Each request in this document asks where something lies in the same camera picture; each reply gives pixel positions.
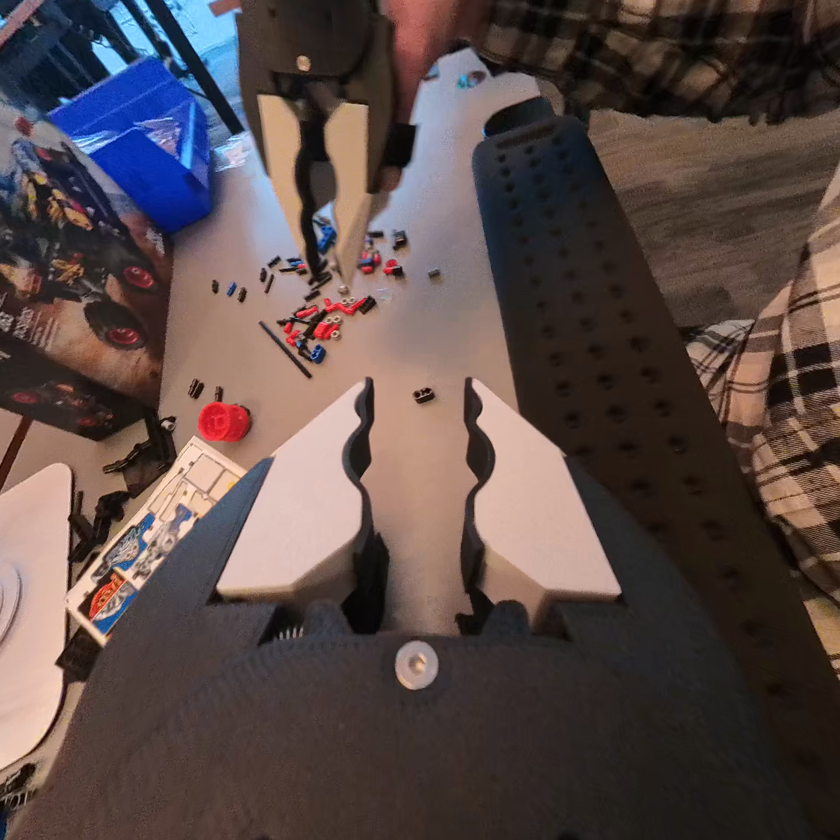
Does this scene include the black toy set box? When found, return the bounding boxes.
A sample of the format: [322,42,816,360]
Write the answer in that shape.
[0,98,175,441]

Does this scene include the person's right forearm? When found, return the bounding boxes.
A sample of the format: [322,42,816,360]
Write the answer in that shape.
[472,0,840,126]

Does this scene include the colourful sticker sheet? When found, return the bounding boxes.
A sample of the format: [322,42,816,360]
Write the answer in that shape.
[66,436,247,647]

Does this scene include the person's right hand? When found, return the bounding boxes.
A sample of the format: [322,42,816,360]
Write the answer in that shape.
[377,0,490,193]

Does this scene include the black studded plate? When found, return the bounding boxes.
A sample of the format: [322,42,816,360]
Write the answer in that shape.
[56,630,99,680]

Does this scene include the red toy wheel hub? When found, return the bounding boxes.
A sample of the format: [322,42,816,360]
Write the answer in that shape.
[197,402,252,442]

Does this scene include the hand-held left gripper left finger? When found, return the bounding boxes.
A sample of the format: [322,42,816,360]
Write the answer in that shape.
[215,377,389,634]

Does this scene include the pile of small red pieces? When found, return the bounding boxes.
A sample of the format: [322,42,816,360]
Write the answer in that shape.
[259,217,409,365]

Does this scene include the black metal frame bar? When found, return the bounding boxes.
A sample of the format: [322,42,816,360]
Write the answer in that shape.
[141,0,245,135]

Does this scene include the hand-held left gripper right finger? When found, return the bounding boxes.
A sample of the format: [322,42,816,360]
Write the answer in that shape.
[459,377,623,634]

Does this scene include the blue storage bin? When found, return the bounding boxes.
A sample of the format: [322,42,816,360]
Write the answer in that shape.
[49,56,214,234]

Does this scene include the large black frame assembly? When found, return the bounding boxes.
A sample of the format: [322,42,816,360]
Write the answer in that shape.
[101,410,178,496]

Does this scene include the black dimpled foam pad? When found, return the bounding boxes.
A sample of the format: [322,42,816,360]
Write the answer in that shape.
[472,115,840,840]

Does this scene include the black angled beam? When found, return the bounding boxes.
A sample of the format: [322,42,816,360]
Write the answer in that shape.
[0,763,39,811]

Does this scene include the grey desk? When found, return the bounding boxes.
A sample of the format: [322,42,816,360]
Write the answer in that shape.
[0,52,546,788]

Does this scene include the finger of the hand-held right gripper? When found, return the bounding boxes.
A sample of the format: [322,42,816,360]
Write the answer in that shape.
[256,94,329,280]
[325,101,374,290]

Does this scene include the white book stand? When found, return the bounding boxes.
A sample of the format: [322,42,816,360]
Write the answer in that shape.
[0,462,73,772]

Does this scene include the black holed frame pieces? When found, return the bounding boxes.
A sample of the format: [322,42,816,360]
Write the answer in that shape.
[69,489,132,562]

